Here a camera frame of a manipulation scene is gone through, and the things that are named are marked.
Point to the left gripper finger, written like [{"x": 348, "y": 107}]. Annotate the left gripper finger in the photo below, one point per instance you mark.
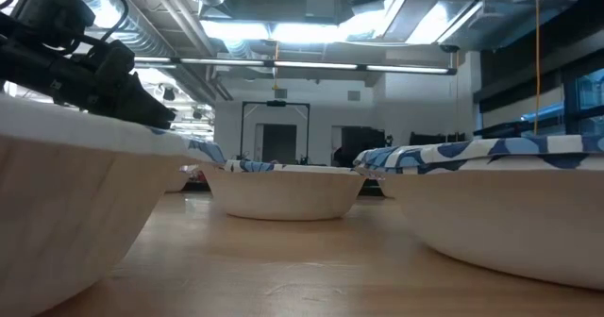
[{"x": 146, "y": 105}]

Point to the black ceiling spotlight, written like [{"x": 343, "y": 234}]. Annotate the black ceiling spotlight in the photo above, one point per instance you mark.
[{"x": 169, "y": 94}]

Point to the large blue-patterned paper bowl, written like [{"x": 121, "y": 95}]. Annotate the large blue-patterned paper bowl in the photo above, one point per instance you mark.
[{"x": 71, "y": 189}]

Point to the long linear ceiling light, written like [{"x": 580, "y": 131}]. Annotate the long linear ceiling light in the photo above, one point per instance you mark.
[{"x": 311, "y": 65}]

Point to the grey ceiling junction box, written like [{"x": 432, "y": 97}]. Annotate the grey ceiling junction box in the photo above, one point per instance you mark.
[{"x": 321, "y": 3}]

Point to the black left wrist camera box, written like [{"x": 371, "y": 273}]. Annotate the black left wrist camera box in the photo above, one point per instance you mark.
[{"x": 52, "y": 10}]

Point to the corrugated silver ceiling duct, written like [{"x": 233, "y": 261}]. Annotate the corrugated silver ceiling duct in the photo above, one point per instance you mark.
[{"x": 137, "y": 34}]

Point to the black frame rig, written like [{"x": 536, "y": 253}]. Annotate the black frame rig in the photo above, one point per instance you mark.
[{"x": 276, "y": 103}]

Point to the grey wall vent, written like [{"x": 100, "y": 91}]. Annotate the grey wall vent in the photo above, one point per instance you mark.
[
  {"x": 354, "y": 95},
  {"x": 280, "y": 94}
]

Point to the black dome camera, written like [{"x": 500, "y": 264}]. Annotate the black dome camera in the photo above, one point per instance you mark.
[{"x": 449, "y": 48}]

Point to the rectangular metal ceiling duct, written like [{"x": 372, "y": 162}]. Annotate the rectangular metal ceiling duct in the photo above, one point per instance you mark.
[{"x": 453, "y": 10}]

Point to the dark window frame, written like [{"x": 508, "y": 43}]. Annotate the dark window frame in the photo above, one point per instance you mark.
[{"x": 568, "y": 100}]

